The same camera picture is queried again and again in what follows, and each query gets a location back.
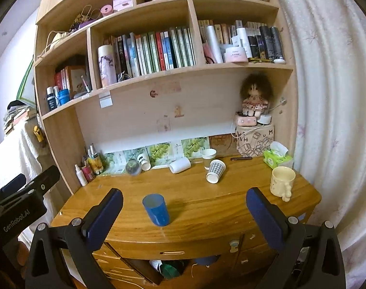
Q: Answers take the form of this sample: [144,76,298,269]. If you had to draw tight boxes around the clear wall hook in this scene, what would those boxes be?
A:
[157,116,171,132]

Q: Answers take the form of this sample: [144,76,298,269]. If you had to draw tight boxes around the brown haired rag doll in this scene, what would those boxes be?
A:
[240,72,274,117]

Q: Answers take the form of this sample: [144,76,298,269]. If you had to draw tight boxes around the cream ceramic mug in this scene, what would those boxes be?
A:
[270,166,296,202]

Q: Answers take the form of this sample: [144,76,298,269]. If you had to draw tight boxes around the purple pouch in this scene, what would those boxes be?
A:
[69,13,96,32]

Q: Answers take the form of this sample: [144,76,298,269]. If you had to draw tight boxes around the brown wooden plaque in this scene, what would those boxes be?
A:
[209,134,238,157]

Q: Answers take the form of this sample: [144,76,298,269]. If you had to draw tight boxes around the white patterned curtain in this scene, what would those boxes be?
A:
[267,0,366,277]

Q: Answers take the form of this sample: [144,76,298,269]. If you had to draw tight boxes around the wooden bookshelf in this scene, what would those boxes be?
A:
[33,0,299,196]

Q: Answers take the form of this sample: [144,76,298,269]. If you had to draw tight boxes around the white floral thermos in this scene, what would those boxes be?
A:
[98,45,118,87]

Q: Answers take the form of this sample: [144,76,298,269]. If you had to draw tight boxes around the wooden desk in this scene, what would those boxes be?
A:
[51,153,322,289]

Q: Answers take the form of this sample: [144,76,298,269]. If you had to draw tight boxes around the white paper label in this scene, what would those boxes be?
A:
[99,93,113,109]

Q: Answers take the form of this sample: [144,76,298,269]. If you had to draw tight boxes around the clear plastic cup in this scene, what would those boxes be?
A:
[125,159,142,176]

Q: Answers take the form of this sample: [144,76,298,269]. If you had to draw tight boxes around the blue object under desk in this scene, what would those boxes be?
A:
[193,255,221,267]

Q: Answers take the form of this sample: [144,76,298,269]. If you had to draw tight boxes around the black spray can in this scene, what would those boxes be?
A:
[259,26,275,60]
[270,27,285,60]

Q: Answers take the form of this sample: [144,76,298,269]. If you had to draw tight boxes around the row of green white books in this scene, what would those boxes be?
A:
[104,26,197,79]

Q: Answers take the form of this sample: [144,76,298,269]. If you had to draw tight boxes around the yellow pen holder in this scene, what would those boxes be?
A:
[88,155,105,175]

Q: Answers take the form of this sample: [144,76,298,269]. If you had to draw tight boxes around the green tissue pack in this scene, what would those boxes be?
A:
[263,141,293,170]

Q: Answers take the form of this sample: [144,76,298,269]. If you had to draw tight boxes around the plain white cup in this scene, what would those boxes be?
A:
[169,157,191,174]

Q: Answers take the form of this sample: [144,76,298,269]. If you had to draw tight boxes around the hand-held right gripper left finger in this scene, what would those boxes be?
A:
[25,188,124,289]

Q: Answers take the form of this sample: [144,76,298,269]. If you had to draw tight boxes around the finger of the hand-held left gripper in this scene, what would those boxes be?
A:
[26,165,61,198]
[0,174,27,208]

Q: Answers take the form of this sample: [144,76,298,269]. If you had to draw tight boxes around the pink music box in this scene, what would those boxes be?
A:
[235,112,259,127]

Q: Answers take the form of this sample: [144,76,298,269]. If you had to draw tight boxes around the checked paper cup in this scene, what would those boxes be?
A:
[206,159,226,184]

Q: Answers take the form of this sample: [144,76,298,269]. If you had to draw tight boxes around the pink container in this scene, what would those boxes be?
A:
[82,165,95,182]

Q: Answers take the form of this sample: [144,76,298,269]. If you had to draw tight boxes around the row of pale books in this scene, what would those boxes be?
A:
[198,20,268,52]

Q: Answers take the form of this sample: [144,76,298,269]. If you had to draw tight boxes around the red books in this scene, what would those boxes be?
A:
[53,70,66,92]

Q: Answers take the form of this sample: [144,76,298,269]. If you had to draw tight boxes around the green bag under desk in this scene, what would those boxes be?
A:
[160,263,186,279]

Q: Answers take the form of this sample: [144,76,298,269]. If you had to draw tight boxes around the white lace cloth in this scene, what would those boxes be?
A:
[0,120,69,247]

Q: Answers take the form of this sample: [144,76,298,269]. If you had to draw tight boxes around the pink white cream jar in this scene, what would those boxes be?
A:
[224,46,249,64]

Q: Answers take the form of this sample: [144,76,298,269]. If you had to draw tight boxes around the stack of old books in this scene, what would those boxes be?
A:
[3,105,37,136]

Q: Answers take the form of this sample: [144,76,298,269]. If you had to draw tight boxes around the letter print storage bag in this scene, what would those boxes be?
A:
[235,123,275,158]

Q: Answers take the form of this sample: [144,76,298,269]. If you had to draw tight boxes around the yellow hanging toy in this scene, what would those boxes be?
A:
[33,125,45,143]

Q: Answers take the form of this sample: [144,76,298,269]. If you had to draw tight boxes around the black bottle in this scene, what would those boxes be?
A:
[46,87,58,111]

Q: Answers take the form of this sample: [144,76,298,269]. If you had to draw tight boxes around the white printed paper cup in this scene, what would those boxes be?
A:
[137,153,151,171]

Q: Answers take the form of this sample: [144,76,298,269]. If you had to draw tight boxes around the pink drawer box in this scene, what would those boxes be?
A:
[112,0,134,11]

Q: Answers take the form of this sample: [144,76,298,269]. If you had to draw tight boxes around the brown paper cup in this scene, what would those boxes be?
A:
[201,148,217,171]

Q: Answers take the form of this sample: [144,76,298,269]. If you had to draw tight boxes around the white spray bottle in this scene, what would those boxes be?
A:
[75,164,88,186]

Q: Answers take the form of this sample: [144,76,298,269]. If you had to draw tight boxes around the row of leaf print cards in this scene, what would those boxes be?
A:
[103,137,210,173]

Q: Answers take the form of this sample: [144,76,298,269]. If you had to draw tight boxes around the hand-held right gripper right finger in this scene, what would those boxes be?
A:
[246,187,343,289]

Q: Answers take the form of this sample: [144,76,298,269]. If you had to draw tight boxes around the blue plastic cup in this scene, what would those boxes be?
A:
[142,194,170,227]

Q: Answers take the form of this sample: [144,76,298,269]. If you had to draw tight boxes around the green framed board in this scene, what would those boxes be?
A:
[16,59,36,104]

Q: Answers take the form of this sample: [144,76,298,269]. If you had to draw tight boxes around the brown picture box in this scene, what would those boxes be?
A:
[64,65,92,93]

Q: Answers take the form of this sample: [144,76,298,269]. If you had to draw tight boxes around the tall white tube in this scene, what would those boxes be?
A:
[205,25,224,64]

